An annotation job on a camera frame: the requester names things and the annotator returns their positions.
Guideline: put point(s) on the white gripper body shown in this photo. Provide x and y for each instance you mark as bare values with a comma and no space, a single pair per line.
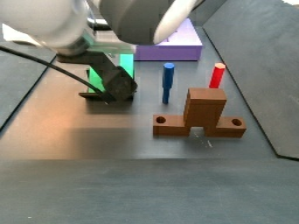
104,44

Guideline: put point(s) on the green U-shaped block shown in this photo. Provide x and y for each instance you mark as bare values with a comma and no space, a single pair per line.
124,60

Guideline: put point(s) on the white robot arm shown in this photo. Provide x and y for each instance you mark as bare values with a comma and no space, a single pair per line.
77,26

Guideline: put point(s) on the purple board with cross slot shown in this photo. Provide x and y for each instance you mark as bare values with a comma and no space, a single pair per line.
181,47

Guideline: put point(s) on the blue hexagonal peg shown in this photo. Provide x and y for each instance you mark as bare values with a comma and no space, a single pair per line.
167,80

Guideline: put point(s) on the red hexagonal peg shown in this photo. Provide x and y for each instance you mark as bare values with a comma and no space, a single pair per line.
219,68

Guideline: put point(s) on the brown T-shaped block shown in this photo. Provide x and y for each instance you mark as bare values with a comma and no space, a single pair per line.
203,108

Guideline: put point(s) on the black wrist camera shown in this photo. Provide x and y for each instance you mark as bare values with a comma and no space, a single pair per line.
101,65

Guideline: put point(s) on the black angled fixture bracket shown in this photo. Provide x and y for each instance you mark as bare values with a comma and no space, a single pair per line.
87,94

